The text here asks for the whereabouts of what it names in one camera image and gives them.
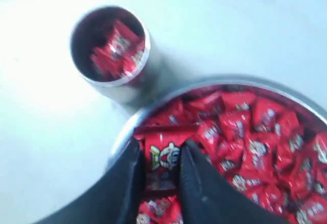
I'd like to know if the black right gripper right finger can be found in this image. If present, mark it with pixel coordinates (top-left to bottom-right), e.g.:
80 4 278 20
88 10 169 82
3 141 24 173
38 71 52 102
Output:
178 139 287 223

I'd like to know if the stainless steel bowl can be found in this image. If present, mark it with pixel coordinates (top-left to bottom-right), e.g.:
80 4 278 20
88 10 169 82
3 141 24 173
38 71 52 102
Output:
106 74 327 224

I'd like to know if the pile of red wrapped candies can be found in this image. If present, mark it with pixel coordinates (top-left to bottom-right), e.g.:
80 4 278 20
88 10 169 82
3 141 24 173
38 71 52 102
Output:
135 85 327 224

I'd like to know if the stainless steel cup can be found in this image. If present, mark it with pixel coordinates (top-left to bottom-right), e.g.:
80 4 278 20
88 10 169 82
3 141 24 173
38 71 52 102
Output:
70 6 162 104

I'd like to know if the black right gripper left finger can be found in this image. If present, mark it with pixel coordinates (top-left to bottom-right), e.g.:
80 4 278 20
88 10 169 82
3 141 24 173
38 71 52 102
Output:
39 139 145 223

